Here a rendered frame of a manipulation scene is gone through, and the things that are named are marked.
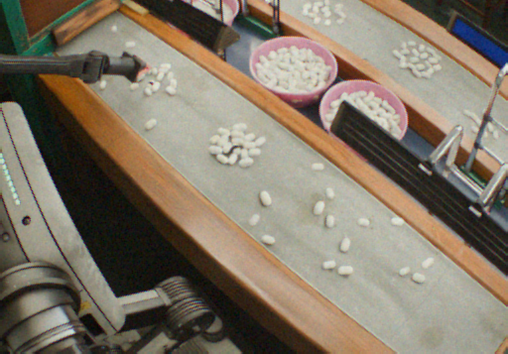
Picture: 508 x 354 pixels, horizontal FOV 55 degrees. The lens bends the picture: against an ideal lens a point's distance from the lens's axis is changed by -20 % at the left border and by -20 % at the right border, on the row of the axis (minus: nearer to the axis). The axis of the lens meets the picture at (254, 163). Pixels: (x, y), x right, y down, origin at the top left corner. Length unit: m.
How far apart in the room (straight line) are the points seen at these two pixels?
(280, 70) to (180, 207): 0.56
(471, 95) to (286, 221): 0.80
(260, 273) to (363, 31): 0.98
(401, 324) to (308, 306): 0.25
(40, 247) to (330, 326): 0.82
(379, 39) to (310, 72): 0.32
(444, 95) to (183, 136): 0.83
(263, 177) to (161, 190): 0.27
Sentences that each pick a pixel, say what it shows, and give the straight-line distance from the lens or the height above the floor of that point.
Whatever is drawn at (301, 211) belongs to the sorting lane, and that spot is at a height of 0.74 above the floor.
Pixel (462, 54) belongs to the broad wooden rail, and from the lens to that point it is 2.02.
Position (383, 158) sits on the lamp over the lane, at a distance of 1.20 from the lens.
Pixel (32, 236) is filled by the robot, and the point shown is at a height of 1.45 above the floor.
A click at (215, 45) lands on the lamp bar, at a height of 1.07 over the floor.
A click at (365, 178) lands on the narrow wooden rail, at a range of 1.54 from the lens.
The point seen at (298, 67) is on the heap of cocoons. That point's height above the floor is 0.75.
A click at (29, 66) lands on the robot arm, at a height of 1.09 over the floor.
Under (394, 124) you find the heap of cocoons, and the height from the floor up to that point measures 0.74.
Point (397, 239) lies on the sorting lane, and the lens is 1.48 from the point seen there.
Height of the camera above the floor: 2.00
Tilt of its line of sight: 53 degrees down
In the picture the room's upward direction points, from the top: 2 degrees counter-clockwise
